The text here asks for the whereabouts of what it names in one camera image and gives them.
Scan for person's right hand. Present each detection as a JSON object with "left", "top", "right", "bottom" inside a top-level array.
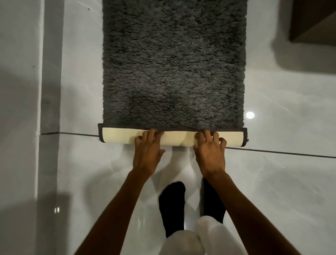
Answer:
[{"left": 193, "top": 129, "right": 227, "bottom": 180}]

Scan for person's left hand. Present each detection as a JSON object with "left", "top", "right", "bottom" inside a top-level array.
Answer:
[{"left": 132, "top": 128, "right": 166, "bottom": 172}]

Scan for grey shaggy rug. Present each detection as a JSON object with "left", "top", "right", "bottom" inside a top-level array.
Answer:
[{"left": 98, "top": 0, "right": 248, "bottom": 147}]

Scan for person's right forearm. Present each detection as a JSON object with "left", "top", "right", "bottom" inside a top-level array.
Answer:
[{"left": 203, "top": 171, "right": 302, "bottom": 255}]

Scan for person's left forearm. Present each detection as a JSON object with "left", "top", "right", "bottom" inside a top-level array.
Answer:
[{"left": 75, "top": 168, "right": 158, "bottom": 255}]

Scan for black right sock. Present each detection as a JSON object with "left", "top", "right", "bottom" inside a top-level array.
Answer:
[{"left": 202, "top": 177, "right": 227, "bottom": 224}]

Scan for black sock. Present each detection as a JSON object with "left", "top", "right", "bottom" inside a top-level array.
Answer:
[
  {"left": 202, "top": 177, "right": 227, "bottom": 224},
  {"left": 158, "top": 181, "right": 186, "bottom": 238}
]

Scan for black left sock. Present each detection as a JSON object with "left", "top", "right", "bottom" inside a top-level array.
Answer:
[{"left": 158, "top": 181, "right": 186, "bottom": 238}]

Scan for white trousers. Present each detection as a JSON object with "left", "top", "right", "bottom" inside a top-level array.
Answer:
[{"left": 160, "top": 215, "right": 249, "bottom": 255}]

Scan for brown wooden furniture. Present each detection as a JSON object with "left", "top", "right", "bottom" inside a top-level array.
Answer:
[{"left": 288, "top": 0, "right": 336, "bottom": 43}]

